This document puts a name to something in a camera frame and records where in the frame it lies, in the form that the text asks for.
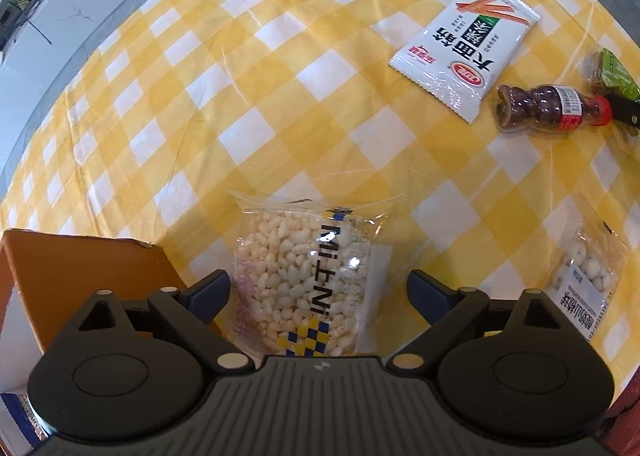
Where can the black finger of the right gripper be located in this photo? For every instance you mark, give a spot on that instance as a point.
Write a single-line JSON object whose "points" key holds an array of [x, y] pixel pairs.
{"points": [[625, 112]]}

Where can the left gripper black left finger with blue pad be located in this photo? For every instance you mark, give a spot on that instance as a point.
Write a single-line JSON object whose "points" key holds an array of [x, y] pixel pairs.
{"points": [[126, 370]]}

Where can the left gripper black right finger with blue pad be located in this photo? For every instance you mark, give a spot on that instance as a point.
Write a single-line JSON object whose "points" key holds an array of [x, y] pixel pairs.
{"points": [[505, 369]]}

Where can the green snack packet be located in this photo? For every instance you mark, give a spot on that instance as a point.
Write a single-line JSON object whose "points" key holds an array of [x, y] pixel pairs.
{"points": [[607, 75]]}

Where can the chocolate balls bottle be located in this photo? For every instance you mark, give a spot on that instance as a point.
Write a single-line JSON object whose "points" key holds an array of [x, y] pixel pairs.
{"points": [[550, 108]]}

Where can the white candy balls bag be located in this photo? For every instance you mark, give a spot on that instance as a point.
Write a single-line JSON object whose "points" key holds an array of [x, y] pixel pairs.
{"points": [[585, 280]]}

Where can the orange cardboard box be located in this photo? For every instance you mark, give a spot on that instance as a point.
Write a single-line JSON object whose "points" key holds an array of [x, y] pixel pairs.
{"points": [[45, 278]]}

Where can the white orange snack packet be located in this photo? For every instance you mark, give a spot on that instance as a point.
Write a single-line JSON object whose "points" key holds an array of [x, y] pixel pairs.
{"points": [[460, 55]]}

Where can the puffed rice snack bag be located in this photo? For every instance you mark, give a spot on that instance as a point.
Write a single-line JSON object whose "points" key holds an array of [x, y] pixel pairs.
{"points": [[308, 278]]}

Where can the yellow checkered tablecloth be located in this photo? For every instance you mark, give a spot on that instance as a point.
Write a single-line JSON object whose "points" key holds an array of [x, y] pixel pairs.
{"points": [[191, 102]]}

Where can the white marble tv cabinet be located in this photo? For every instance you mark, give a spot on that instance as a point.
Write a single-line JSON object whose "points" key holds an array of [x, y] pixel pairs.
{"points": [[45, 57]]}

